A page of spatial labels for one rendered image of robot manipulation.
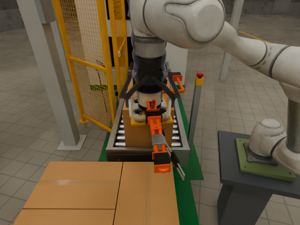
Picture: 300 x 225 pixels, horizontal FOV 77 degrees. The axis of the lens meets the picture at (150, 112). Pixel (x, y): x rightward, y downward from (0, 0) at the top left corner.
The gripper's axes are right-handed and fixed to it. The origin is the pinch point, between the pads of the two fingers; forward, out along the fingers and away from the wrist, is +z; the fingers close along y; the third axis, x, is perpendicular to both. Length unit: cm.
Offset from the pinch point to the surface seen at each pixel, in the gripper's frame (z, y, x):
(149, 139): 69, 1, -66
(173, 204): 81, -15, -15
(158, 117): 26.4, -4.7, -35.6
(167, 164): 28.1, -7.7, -0.9
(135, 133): 64, 12, -66
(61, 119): 92, 105, -126
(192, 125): 91, -47, -114
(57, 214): 81, 58, -8
